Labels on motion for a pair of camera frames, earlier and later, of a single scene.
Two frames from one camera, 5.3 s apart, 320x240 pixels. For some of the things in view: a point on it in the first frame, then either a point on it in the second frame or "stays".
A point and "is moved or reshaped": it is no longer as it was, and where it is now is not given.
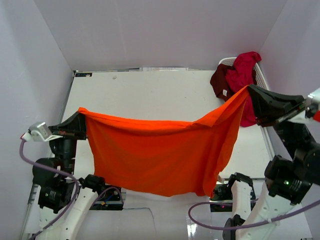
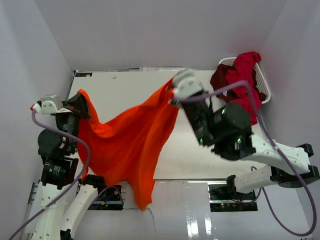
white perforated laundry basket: x=260 y=78 stays
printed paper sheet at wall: x=163 y=69 stays
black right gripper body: x=278 y=117 to x=198 y=107
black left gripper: x=74 y=127 to x=77 y=105
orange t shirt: x=164 y=158 is moved or reshaped
